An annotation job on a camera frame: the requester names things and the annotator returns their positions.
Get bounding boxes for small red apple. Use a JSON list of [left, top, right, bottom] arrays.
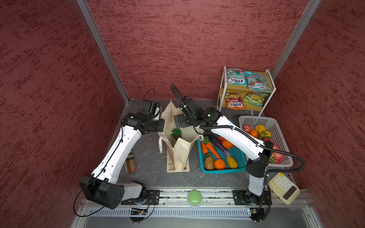
[[242, 124, 252, 133]]

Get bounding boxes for orange tangerine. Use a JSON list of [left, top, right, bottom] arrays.
[[214, 159, 226, 170]]

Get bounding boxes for purple eggplant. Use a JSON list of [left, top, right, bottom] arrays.
[[208, 135, 231, 156]]

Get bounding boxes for potato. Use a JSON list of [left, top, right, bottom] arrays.
[[203, 156, 214, 171]]

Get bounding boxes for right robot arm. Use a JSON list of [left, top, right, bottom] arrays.
[[171, 85, 306, 205]]

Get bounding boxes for yellow corn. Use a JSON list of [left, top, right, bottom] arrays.
[[226, 156, 238, 169]]

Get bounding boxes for orange candy bag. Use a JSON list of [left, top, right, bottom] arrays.
[[224, 92, 246, 110]]

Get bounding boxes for green yellow candy bag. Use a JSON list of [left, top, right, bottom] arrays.
[[242, 91, 270, 107]]

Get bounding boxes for orange fruit white basket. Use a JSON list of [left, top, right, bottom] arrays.
[[249, 129, 258, 138]]

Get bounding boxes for teal candy bag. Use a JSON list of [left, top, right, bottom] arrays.
[[245, 71, 272, 92], [227, 67, 248, 86]]

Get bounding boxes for orange carrot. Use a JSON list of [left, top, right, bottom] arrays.
[[206, 142, 221, 159]]

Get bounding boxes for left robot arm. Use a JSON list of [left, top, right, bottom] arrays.
[[79, 99, 164, 210]]

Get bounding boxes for plaid case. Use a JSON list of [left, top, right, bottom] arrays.
[[124, 152, 136, 173]]

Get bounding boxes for green push button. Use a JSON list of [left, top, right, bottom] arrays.
[[187, 190, 203, 208]]

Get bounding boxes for yellow bell pepper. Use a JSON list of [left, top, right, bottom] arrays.
[[255, 124, 267, 135]]

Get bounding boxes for teal plastic basket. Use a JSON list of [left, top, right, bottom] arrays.
[[198, 133, 247, 174]]

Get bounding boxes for teal candy bag right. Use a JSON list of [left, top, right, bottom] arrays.
[[245, 71, 272, 92]]

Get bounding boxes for cream calculator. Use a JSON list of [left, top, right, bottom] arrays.
[[268, 173, 300, 205]]

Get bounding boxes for cream canvas grocery bag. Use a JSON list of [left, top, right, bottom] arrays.
[[158, 101, 203, 173]]

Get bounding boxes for white plastic basket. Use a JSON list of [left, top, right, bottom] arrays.
[[239, 116, 293, 168]]

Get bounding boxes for teal candy bag left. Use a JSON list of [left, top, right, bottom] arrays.
[[227, 67, 248, 86]]

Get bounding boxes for white wooden shelf rack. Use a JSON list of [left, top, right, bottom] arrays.
[[216, 66, 277, 116]]

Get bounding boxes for orange pumpkin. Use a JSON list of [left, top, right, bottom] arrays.
[[221, 139, 234, 150]]

